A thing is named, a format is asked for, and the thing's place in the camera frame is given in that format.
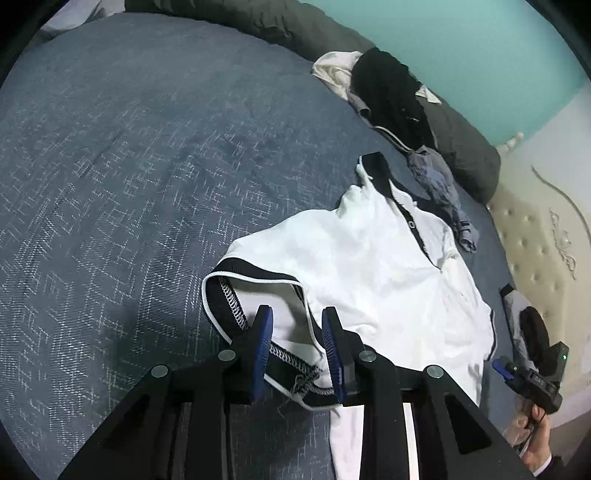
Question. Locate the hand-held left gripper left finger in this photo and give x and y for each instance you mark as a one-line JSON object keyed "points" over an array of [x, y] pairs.
{"points": [[261, 350]]}

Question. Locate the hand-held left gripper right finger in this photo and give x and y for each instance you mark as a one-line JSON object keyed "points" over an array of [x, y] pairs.
{"points": [[332, 350]]}

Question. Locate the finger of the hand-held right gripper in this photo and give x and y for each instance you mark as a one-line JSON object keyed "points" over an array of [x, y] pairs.
{"points": [[501, 369]]}

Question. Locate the white polo shirt black trim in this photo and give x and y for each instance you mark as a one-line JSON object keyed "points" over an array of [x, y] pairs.
{"points": [[369, 258]]}

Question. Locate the person's right forearm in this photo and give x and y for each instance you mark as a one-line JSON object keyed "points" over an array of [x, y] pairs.
{"points": [[551, 468]]}

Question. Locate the folded grey and black clothes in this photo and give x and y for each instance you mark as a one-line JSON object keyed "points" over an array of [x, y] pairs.
{"points": [[517, 309]]}

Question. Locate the person's right hand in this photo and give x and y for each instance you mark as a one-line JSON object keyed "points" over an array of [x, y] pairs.
{"points": [[535, 447]]}

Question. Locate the cream tufted headboard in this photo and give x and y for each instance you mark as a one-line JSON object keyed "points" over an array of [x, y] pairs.
{"points": [[545, 258]]}

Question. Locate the blue plaid shorts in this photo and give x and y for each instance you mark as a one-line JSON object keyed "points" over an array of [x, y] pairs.
{"points": [[450, 198]]}

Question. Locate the grey knit garment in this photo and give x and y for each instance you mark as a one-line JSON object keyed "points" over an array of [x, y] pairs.
{"points": [[422, 159]]}

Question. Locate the dark grey duvet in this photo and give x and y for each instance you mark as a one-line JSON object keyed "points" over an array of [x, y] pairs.
{"points": [[461, 138]]}

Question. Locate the blue heathered bed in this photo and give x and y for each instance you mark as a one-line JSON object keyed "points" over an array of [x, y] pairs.
{"points": [[115, 161]]}

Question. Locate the light grey shirt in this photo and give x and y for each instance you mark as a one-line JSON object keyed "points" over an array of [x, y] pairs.
{"points": [[359, 106]]}

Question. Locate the black jacket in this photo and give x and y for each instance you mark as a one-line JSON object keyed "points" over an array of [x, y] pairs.
{"points": [[388, 92]]}

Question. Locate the cream shirt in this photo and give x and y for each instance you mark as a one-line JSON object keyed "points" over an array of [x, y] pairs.
{"points": [[334, 69]]}

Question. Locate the light grey sheet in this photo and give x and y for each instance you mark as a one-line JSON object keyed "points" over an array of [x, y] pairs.
{"points": [[78, 18]]}

